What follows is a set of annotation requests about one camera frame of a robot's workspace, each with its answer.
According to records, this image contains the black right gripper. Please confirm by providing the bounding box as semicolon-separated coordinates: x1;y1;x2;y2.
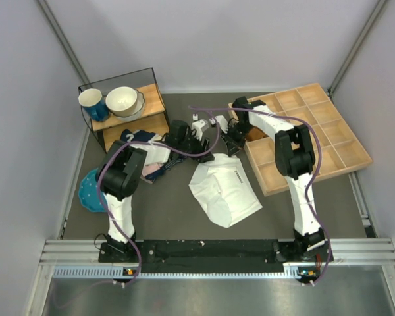
220;122;254;157

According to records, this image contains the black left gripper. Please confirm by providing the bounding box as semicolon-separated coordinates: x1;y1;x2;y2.
178;130;214;163

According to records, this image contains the white underwear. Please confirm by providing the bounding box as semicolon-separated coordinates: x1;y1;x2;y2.
189;153;263;228

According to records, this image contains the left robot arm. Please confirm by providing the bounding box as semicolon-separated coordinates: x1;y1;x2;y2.
96;119;214;261

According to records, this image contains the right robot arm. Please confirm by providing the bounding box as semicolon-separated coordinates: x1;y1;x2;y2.
221;97;325;261

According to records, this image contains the brown rolled underwear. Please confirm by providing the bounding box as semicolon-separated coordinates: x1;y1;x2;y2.
246;127;267;142

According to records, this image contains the navy striped underwear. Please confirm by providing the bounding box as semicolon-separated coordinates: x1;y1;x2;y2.
146;157;186;182

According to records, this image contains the pink underwear navy trim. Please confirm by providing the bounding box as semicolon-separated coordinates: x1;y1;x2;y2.
141;163;165;184

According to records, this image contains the navy blue underwear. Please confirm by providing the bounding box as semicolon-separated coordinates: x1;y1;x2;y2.
120;129;162;142

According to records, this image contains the white scalloped bowl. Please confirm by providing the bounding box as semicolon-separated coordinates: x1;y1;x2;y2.
116;89;145;122

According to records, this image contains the white ceramic bowl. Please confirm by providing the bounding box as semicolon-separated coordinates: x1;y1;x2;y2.
105;86;138;117

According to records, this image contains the wooden compartment tray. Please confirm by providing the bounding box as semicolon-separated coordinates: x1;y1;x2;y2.
244;83;372;196

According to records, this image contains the blue white mug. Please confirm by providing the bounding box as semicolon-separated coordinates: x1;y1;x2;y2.
78;88;110;122

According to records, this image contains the teal polka dot plate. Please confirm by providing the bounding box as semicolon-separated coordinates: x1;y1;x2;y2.
78;168;106;213

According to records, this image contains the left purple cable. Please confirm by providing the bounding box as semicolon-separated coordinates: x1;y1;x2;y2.
97;110;222;289

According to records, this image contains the purple cable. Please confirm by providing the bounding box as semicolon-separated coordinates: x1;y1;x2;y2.
187;105;332;286
97;110;222;289

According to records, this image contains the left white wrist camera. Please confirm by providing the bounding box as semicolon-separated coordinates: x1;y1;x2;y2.
191;113;209;140

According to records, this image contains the black wire wooden shelf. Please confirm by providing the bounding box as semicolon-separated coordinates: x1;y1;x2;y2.
78;67;169;151

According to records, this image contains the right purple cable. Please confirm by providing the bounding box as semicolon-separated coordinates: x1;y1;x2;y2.
187;105;332;286

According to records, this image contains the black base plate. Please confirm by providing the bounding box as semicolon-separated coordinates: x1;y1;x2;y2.
99;239;333;274

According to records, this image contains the aluminium frame rail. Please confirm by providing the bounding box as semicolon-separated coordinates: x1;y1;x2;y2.
26;238;395;315

